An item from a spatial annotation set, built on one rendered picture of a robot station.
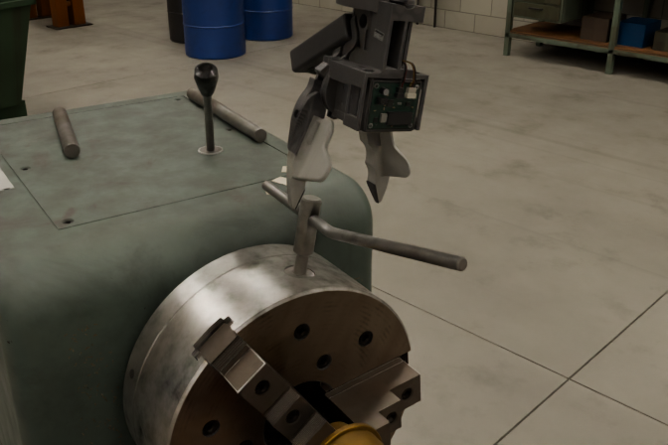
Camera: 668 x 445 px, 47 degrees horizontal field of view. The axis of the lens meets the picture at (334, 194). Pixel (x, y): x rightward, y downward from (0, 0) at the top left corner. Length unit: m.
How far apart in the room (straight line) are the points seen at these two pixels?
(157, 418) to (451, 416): 1.87
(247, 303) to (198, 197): 0.23
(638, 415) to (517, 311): 0.69
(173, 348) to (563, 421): 1.99
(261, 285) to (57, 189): 0.36
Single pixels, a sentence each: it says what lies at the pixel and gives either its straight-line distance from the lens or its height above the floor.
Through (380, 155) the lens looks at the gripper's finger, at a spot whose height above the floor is 1.37.
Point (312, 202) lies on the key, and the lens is 0.79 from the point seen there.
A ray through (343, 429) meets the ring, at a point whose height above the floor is 1.13.
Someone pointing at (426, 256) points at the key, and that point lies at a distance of 0.64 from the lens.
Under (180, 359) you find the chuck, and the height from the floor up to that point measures 1.18.
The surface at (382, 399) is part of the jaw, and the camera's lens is 0.86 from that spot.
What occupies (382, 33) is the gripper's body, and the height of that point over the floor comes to 1.51.
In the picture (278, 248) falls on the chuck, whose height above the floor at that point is 1.23.
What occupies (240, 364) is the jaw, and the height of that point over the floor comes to 1.19.
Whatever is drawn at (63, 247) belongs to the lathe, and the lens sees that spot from 0.89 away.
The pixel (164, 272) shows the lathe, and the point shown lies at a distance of 0.89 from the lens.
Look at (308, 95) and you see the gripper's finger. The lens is 0.71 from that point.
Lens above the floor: 1.63
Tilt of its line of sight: 23 degrees down
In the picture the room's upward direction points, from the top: straight up
